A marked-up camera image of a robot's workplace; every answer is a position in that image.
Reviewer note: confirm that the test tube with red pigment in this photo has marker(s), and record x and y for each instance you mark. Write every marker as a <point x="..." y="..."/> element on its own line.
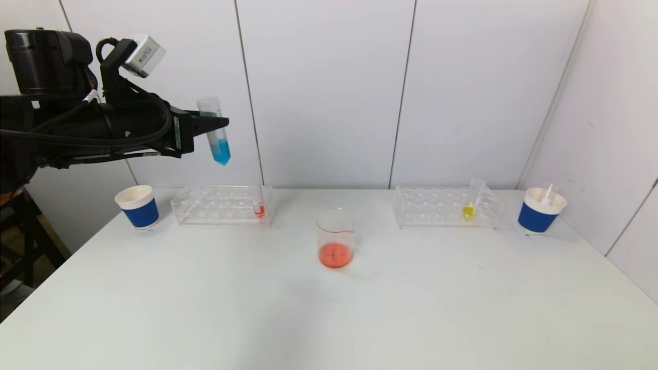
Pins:
<point x="259" y="209"/>

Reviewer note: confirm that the test tube with blue pigment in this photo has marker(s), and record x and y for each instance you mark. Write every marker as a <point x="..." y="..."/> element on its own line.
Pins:
<point x="221" y="149"/>

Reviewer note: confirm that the graduated clear plastic test tube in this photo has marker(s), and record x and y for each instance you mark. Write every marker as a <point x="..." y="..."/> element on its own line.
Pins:
<point x="547" y="195"/>

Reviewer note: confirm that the test tube with yellow pigment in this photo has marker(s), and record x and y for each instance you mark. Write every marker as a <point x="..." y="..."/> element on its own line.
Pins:
<point x="468" y="210"/>

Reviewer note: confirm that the clear glass beaker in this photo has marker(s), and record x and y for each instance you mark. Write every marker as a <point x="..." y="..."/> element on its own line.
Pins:
<point x="335" y="254"/>

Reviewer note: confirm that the black framed wooden table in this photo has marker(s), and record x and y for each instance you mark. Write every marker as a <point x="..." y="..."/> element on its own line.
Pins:
<point x="25" y="231"/>

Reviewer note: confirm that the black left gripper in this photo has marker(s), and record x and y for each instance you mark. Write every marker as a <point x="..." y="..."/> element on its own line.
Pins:
<point x="181" y="133"/>

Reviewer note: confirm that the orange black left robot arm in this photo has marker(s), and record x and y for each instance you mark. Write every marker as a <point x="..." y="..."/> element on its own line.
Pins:
<point x="46" y="61"/>

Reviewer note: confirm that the blue white paper cup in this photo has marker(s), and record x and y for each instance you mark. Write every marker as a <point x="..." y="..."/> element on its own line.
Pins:
<point x="141" y="213"/>
<point x="537" y="218"/>

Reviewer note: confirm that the clear acrylic test tube rack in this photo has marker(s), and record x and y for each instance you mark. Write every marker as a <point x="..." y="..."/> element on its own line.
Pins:
<point x="437" y="208"/>
<point x="221" y="206"/>

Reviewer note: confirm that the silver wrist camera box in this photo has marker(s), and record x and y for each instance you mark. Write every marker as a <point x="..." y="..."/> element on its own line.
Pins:
<point x="145" y="55"/>

